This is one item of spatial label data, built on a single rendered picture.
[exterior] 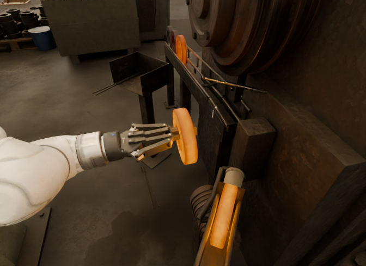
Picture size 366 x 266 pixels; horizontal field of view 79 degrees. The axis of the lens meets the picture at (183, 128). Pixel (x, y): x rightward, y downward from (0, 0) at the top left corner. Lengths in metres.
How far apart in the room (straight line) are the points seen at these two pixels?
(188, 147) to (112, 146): 0.18
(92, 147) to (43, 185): 0.17
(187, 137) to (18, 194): 0.33
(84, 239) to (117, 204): 0.25
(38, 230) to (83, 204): 0.25
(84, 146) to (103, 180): 1.07
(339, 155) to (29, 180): 0.60
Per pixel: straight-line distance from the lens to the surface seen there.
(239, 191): 0.65
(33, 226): 1.58
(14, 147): 0.47
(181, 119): 0.54
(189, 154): 0.55
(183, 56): 1.48
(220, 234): 0.55
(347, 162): 0.59
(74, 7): 3.12
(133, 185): 1.54
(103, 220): 1.46
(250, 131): 0.69
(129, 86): 1.33
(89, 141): 0.57
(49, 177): 0.45
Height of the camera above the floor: 1.23
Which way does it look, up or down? 40 degrees down
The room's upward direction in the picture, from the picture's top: straight up
